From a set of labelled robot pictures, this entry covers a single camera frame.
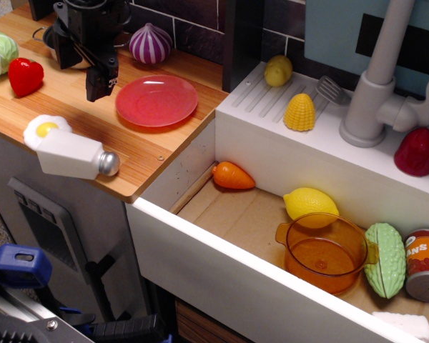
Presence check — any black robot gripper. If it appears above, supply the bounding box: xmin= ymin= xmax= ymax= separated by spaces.
xmin=52 ymin=1 xmax=132 ymax=102

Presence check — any yellow toy corn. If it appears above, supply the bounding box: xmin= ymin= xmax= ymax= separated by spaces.
xmin=283 ymin=93 xmax=316 ymax=131

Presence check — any pink plastic plate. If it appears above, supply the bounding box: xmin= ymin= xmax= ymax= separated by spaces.
xmin=115 ymin=75 xmax=198 ymax=128

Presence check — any small steel pot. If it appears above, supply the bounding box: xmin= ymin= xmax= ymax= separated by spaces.
xmin=32 ymin=26 xmax=90 ymax=70

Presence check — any red toy strawberry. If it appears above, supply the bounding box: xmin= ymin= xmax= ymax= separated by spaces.
xmin=8 ymin=58 xmax=44 ymax=97

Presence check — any purple striped toy onion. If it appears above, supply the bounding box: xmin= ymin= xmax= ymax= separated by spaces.
xmin=129 ymin=23 xmax=172 ymax=64

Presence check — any toy fried egg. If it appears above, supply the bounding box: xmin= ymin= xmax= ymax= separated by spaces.
xmin=23 ymin=114 xmax=72 ymax=150

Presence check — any white salt shaker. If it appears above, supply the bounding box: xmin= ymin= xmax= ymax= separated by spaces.
xmin=36 ymin=129 xmax=120 ymax=180

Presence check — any grey toy oven door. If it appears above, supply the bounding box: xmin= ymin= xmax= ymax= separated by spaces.
xmin=8 ymin=177 xmax=90 ymax=284

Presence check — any orange toy carrot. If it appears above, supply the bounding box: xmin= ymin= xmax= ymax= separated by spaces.
xmin=212 ymin=161 xmax=255 ymax=189

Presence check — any yellow toy potato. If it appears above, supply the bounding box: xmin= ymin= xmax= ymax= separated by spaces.
xmin=264 ymin=55 xmax=293 ymax=87

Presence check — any blue clamp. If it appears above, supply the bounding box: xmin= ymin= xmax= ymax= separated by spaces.
xmin=0 ymin=244 xmax=52 ymax=296

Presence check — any white toy sink unit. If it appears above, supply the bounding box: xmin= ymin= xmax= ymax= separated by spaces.
xmin=127 ymin=64 xmax=429 ymax=342

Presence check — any grey toy spatula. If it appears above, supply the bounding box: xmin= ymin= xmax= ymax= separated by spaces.
xmin=316 ymin=76 xmax=351 ymax=106

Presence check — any yellow toy lemon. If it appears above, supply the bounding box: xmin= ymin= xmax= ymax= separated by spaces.
xmin=283 ymin=187 xmax=339 ymax=229

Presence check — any grey toy faucet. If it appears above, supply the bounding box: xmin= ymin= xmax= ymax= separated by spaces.
xmin=340 ymin=1 xmax=429 ymax=148

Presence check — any orange transparent plastic pot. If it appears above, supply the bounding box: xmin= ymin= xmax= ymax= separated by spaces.
xmin=275 ymin=212 xmax=380 ymax=295

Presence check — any red toy pepper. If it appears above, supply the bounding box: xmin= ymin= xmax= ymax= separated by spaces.
xmin=394 ymin=127 xmax=429 ymax=177

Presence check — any green toy bitter gourd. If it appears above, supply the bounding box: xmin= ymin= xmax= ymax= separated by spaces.
xmin=364 ymin=223 xmax=406 ymax=299

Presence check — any toy beans can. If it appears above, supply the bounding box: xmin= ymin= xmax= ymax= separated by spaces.
xmin=405 ymin=229 xmax=429 ymax=302

